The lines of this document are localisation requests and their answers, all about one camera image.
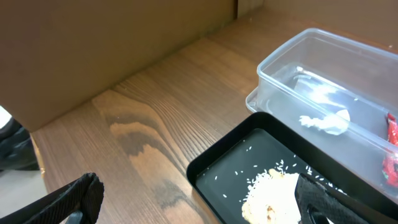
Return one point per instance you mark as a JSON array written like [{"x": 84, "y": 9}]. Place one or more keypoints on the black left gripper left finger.
[{"x": 77, "y": 202}]

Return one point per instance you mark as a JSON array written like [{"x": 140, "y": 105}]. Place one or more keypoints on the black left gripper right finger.
[{"x": 319, "y": 204}]

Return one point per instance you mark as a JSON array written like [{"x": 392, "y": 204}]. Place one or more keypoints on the rice and food scraps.
[{"x": 253, "y": 184}]

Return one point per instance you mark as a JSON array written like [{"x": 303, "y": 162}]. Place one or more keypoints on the white tissue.
[{"x": 334, "y": 124}]

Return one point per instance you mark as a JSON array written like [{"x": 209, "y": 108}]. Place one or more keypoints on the red snack wrapper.
[{"x": 389, "y": 164}]

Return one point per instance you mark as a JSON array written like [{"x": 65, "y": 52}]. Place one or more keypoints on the dark object beyond table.
[{"x": 17, "y": 150}]

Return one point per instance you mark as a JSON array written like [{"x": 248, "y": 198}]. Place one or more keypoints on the black tray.
[{"x": 262, "y": 129}]

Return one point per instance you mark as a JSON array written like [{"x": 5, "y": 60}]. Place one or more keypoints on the clear plastic bin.
[{"x": 317, "y": 73}]

